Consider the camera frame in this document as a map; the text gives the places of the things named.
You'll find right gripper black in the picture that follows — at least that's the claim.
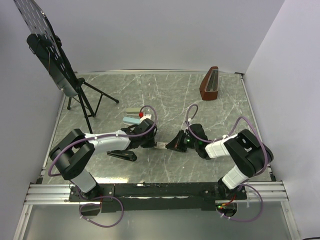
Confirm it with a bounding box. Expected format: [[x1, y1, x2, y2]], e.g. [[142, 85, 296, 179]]
[[166, 129, 199, 153]]

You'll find white staple box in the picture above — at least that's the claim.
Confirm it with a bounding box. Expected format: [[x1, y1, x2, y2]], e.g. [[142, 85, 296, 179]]
[[155, 141, 167, 150]]

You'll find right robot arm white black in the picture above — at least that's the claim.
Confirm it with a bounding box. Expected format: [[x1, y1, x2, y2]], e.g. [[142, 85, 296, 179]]
[[165, 123, 274, 199]]

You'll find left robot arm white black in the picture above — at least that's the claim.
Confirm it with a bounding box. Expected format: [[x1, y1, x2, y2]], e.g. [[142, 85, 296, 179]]
[[49, 118, 157, 201]]

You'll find blue stapler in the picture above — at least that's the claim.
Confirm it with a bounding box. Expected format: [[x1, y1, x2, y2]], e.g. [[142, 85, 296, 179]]
[[122, 116, 140, 126]]

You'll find beige stapler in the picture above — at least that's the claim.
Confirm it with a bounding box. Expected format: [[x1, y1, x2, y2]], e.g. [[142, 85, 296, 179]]
[[125, 107, 141, 116]]

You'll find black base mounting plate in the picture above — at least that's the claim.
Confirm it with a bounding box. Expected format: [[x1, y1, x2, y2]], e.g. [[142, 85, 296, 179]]
[[68, 182, 247, 213]]

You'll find brown wooden metronome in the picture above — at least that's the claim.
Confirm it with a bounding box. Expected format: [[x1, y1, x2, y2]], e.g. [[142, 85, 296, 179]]
[[199, 66, 219, 101]]

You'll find black tripod stand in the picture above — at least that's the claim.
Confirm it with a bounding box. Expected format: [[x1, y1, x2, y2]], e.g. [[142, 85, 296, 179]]
[[66, 77, 120, 134]]

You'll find black perforated panel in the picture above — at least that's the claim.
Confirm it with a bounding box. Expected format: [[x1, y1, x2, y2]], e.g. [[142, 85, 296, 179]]
[[14, 0, 79, 97]]

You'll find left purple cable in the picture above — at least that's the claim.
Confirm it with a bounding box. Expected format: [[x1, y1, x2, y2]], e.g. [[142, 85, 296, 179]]
[[47, 105, 158, 177]]

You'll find purple cable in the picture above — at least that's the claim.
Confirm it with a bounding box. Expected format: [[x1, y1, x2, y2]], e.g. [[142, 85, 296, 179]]
[[186, 103, 272, 176], [47, 105, 158, 177]]

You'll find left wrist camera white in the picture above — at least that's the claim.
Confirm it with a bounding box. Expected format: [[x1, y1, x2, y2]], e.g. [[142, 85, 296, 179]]
[[138, 112, 152, 122]]

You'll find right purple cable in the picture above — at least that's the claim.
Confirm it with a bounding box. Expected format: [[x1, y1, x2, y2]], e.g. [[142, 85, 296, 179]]
[[186, 103, 272, 176]]

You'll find aluminium rail frame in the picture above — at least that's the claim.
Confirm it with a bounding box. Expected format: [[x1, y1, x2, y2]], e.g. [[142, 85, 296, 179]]
[[23, 181, 289, 205]]

